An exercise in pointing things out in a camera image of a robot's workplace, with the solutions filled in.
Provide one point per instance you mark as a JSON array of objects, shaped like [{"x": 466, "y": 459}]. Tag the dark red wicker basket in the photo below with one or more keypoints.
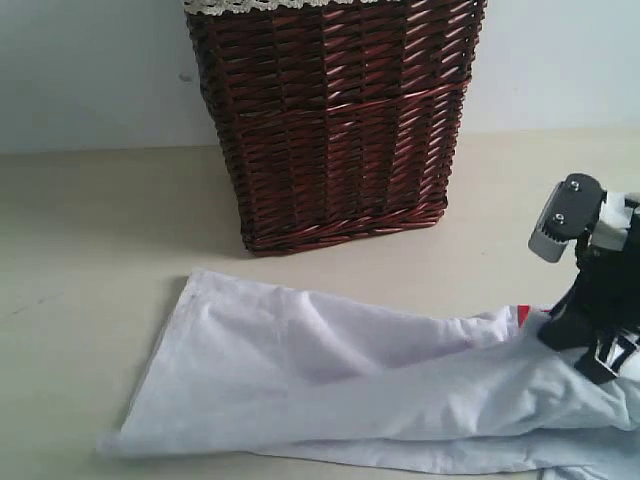
[{"x": 339, "y": 122}]

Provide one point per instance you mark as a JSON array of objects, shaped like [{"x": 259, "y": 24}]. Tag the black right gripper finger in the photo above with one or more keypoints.
[{"x": 567, "y": 331}]

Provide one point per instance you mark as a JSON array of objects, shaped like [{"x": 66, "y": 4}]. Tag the white t-shirt red patch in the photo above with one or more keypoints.
[{"x": 254, "y": 367}]

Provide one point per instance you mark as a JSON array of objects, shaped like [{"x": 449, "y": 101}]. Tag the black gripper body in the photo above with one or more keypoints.
[{"x": 606, "y": 294}]

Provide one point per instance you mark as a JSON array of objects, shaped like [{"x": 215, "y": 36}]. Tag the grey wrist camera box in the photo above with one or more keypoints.
[{"x": 580, "y": 209}]

